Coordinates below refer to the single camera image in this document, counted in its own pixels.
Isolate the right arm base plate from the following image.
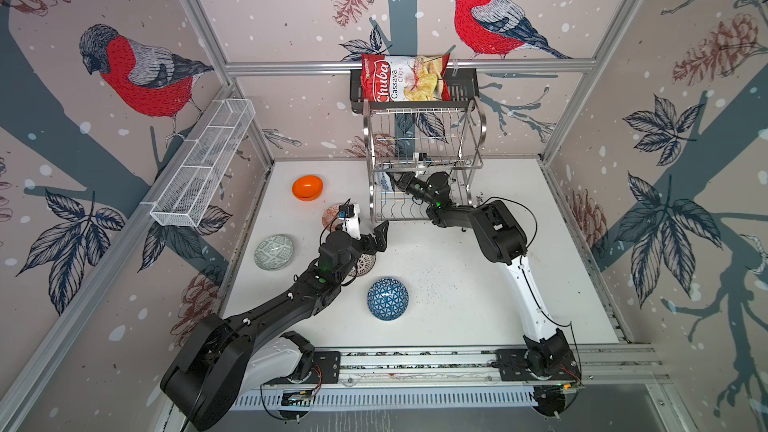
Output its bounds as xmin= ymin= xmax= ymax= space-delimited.
xmin=493 ymin=348 xmax=581 ymax=382

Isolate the stainless steel dish rack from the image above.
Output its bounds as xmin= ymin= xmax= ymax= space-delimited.
xmin=362 ymin=96 xmax=487 ymax=223

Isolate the green patterned ceramic bowl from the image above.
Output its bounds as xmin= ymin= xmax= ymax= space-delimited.
xmin=254 ymin=234 xmax=294 ymax=271

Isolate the aluminium mounting rail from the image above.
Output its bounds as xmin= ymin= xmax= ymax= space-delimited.
xmin=255 ymin=343 xmax=671 ymax=390

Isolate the red patterned ceramic bowl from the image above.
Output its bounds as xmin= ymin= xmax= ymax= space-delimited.
xmin=321 ymin=204 xmax=343 ymax=231

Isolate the white brown patterned bowl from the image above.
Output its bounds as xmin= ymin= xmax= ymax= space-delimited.
xmin=349 ymin=254 xmax=376 ymax=277

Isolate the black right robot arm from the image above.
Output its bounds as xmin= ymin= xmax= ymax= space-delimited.
xmin=388 ymin=172 xmax=582 ymax=381

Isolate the white wire mesh shelf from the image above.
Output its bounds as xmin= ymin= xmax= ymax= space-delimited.
xmin=150 ymin=98 xmax=255 ymax=227

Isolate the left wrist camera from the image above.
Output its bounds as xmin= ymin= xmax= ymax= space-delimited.
xmin=337 ymin=203 xmax=361 ymax=240

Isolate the blue geometric upturned bowl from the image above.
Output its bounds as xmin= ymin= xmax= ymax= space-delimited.
xmin=367 ymin=277 xmax=409 ymax=321

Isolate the black wall basket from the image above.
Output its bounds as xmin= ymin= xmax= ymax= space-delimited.
xmin=349 ymin=69 xmax=479 ymax=114

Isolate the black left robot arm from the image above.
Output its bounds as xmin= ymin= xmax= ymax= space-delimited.
xmin=160 ymin=221 xmax=389 ymax=431

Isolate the orange plastic bowl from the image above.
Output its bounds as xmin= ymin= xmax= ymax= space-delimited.
xmin=291 ymin=175 xmax=324 ymax=201

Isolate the red cassava chips bag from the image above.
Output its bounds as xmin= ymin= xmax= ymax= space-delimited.
xmin=356 ymin=54 xmax=451 ymax=103

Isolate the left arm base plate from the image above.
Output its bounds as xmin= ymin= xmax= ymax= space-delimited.
xmin=267 ymin=351 xmax=341 ymax=385

